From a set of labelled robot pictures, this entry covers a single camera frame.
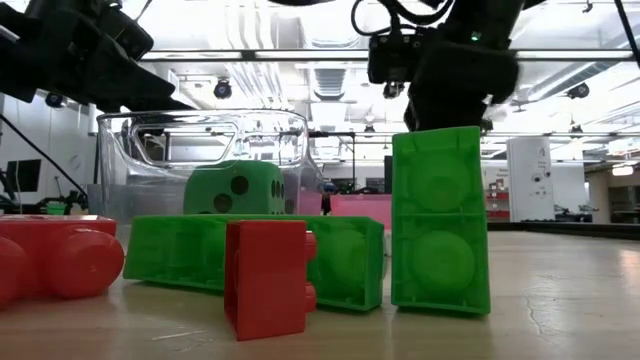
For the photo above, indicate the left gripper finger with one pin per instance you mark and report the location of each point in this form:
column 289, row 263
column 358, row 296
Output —
column 165, row 105
column 110, row 80

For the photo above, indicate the clear plastic bin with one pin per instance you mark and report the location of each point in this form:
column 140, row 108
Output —
column 150, row 190

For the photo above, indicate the green foam die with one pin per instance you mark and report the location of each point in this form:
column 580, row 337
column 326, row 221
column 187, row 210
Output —
column 225, row 192

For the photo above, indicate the long green building brick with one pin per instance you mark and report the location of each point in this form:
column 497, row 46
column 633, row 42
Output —
column 170, row 250

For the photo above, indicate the short green building brick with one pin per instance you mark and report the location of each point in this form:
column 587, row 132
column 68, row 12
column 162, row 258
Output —
column 440, row 225

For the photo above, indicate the round black ceiling spotlight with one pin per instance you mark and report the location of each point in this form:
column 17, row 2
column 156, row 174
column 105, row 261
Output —
column 579, row 91
column 222, row 90

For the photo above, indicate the white square pillar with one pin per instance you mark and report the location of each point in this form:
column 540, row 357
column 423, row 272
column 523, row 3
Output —
column 530, row 180

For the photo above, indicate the small green cup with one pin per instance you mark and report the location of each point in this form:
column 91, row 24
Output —
column 56, row 209

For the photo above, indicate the pink plastic bin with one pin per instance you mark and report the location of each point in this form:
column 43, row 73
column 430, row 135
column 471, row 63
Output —
column 360, row 210

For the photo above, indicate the person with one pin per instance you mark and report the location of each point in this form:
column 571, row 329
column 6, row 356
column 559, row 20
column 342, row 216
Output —
column 327, row 197

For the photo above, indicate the large red building brick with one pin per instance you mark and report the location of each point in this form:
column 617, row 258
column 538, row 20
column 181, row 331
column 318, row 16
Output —
column 55, row 255

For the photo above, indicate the small red building brick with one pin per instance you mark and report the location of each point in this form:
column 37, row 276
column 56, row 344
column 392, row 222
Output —
column 265, row 280

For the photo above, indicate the hanging black ceiling camera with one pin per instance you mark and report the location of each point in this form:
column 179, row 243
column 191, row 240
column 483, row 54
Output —
column 392, row 91

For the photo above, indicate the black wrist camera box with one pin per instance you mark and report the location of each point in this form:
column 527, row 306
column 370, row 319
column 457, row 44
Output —
column 390, row 60

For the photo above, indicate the small black wall monitor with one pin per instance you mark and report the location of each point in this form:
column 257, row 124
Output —
column 25, row 175

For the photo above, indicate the silver ventilation duct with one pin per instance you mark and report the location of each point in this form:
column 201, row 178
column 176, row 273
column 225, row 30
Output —
column 330, row 82

